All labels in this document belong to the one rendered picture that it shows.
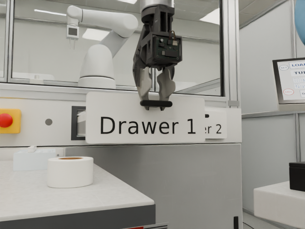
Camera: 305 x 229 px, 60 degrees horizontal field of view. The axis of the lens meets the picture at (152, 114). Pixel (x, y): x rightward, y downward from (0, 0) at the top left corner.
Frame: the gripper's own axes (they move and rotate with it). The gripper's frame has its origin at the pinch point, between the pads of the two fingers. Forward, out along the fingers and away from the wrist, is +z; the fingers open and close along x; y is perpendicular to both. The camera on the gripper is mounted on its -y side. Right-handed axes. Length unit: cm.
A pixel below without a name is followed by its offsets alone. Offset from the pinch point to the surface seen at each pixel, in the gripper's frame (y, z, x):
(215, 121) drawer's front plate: -33, 2, 40
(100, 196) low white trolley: 20.6, 14.3, -15.7
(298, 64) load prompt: -32, -25, 86
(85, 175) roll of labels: 13.4, 12.7, -16.7
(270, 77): -133, -45, 174
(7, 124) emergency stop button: -27.9, 4.0, -32.3
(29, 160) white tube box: -8.5, 12.3, -25.5
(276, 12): -123, -105, 174
